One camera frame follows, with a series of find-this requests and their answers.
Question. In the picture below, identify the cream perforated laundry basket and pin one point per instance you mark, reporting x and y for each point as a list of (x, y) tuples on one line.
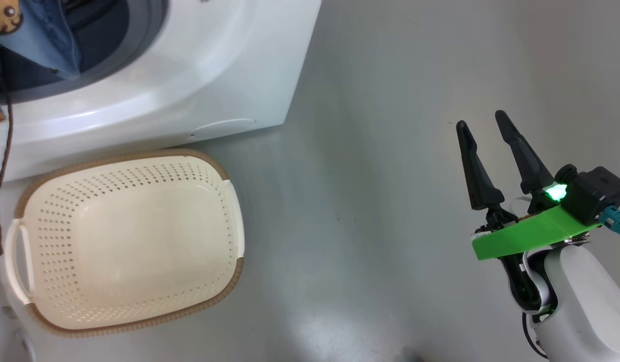
[(129, 241)]

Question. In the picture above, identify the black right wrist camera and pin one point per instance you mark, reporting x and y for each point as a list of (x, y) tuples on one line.
[(596, 191)]

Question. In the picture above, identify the grey rubber door gasket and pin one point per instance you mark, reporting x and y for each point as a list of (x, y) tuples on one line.
[(139, 45)]

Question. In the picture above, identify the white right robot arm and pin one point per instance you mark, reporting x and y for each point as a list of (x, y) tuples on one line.
[(586, 301)]

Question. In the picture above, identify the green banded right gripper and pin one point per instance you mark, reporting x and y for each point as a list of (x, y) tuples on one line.
[(521, 236)]

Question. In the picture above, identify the blue cartoon print garment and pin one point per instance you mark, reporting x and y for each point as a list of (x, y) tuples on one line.
[(43, 40)]

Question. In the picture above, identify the white front-load washing machine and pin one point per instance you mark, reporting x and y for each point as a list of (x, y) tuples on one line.
[(214, 75)]

